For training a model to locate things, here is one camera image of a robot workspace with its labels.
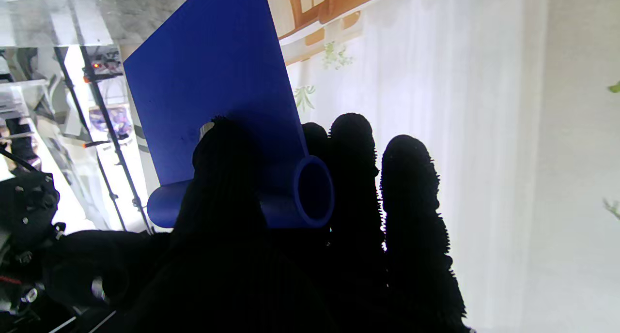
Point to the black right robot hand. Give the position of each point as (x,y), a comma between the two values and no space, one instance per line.
(116,265)

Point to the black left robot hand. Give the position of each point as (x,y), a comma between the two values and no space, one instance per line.
(242,275)

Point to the blue plastic scraper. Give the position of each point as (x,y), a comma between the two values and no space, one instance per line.
(208,71)

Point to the black tripod stand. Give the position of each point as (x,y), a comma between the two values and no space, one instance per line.
(114,139)

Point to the broad leaf windowsill plant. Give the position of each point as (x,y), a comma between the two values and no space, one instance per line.
(303,97)

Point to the small table plant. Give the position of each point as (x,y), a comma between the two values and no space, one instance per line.
(335,54)

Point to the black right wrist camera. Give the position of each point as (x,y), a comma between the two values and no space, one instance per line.
(29,207)

